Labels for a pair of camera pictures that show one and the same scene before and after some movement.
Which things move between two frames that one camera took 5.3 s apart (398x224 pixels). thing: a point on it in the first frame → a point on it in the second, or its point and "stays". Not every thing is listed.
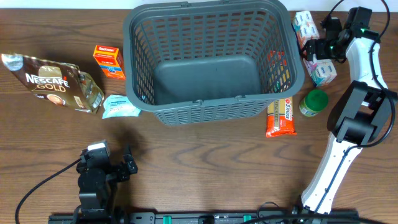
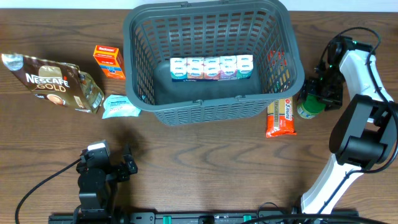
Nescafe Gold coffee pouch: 60,82 stays
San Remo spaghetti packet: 280,119 stays
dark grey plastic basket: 211,62 stays
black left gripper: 125,172 stays
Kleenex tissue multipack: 321,71 → 211,68
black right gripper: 311,50 → 323,95
